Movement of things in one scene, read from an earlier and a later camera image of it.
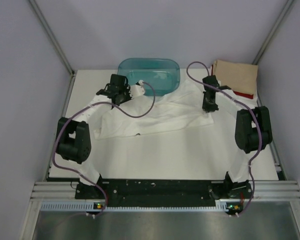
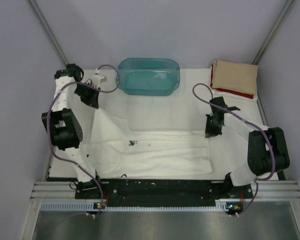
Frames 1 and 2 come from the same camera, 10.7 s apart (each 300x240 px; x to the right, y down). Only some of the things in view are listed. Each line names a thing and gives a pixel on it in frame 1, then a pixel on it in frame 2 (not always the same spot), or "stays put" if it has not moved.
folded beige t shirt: x=239 y=77 stays put
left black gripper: x=127 y=89 → x=93 y=100
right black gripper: x=206 y=108 → x=208 y=131
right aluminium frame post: x=273 y=31 stays put
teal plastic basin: x=164 y=74 stays put
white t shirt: x=143 y=113 → x=114 y=150
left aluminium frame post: x=54 y=43 stays put
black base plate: x=162 y=193 stays put
